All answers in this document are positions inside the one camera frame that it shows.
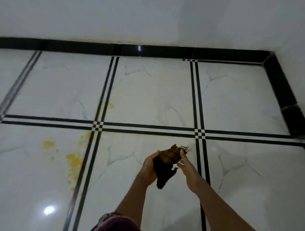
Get black skirting strip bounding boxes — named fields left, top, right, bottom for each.
left=0, top=37, right=305, bottom=143

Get dark brown cleaning cloth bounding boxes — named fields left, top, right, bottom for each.
left=152, top=143, right=191, bottom=190

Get person's right hand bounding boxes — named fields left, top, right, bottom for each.
left=176, top=149, right=205, bottom=195

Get maroon patterned left sleeve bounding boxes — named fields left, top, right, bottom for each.
left=90, top=212, right=141, bottom=231

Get person's left hand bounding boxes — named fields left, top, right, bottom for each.
left=140, top=150, right=160, bottom=187

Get person's left forearm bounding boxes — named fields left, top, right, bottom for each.
left=114, top=175, right=151, bottom=224

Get person's right forearm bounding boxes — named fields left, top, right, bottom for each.
left=193, top=183, right=257, bottom=231

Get yellow stains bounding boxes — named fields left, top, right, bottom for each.
left=42, top=101, right=115, bottom=192

